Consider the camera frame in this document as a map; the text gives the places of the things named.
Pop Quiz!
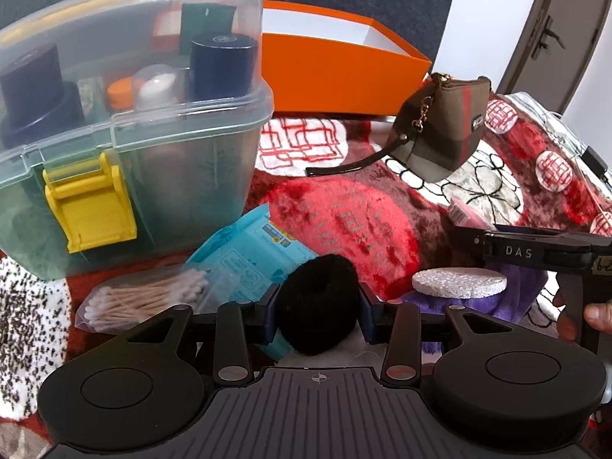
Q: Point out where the navy cap bottle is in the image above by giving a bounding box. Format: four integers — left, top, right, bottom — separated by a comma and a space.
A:
186, 33, 260, 102

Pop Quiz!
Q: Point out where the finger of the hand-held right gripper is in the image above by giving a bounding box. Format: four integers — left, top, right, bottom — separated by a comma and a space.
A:
451, 223, 499, 262

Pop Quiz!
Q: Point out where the door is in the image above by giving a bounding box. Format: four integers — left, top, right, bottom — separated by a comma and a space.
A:
496, 0, 612, 116

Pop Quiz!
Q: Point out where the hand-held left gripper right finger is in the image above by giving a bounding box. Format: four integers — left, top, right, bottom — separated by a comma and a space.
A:
358, 281, 516, 388

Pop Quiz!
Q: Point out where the red white packet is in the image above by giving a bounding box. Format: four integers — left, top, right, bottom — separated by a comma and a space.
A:
152, 10, 183, 49

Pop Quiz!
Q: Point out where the small black adapter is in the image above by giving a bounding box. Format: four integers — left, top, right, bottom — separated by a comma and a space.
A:
580, 146, 609, 177

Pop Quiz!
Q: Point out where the olive pouch red stripe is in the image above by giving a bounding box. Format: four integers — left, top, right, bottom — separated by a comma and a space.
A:
305, 73, 492, 184

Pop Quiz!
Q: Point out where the purple cloth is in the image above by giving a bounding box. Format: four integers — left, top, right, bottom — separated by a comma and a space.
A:
405, 262, 561, 352

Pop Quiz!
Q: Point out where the person's right hand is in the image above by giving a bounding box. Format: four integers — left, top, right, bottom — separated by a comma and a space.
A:
553, 291, 612, 341

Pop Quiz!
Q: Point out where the door handle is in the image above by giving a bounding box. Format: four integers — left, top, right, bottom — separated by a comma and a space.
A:
530, 14, 566, 61

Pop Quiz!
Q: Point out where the clear storage box yellow latch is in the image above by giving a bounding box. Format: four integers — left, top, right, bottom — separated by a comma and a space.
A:
0, 0, 275, 281

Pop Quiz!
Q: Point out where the blue wet wipes packet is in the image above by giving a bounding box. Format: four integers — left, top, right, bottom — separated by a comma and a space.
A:
184, 203, 319, 360

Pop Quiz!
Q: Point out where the black cap bottle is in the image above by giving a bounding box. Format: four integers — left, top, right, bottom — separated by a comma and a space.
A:
0, 42, 86, 150

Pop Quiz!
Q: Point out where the cotton swabs bag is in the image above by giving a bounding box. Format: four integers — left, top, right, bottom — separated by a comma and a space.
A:
75, 268, 212, 334

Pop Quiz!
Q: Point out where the white cap bottle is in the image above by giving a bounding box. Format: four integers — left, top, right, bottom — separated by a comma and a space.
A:
133, 63, 188, 112

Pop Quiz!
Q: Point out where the pink tissue packet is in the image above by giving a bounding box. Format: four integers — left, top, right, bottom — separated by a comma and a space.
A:
447, 198, 499, 231

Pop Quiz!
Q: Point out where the white textured towel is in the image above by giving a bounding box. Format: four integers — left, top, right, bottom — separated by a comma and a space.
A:
282, 332, 386, 370

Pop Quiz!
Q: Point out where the orange cap bottle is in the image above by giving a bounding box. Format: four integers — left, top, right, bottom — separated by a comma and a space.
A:
106, 77, 133, 109

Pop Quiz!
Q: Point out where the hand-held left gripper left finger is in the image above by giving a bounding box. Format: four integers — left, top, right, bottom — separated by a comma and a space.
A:
125, 283, 283, 389

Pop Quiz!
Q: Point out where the white round foam pad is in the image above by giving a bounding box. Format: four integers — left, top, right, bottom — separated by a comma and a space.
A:
412, 268, 508, 300

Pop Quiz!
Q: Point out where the red floral printed blanket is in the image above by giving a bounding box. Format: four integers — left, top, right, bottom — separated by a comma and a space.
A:
0, 91, 612, 459

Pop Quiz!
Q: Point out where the black fluffy hair tie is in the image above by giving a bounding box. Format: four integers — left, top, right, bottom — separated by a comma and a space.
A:
278, 254, 360, 357

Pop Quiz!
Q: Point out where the green box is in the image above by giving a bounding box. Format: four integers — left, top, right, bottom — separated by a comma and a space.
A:
180, 2, 238, 45

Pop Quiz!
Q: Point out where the orange cardboard box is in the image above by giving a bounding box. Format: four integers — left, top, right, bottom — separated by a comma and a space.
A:
260, 0, 432, 116

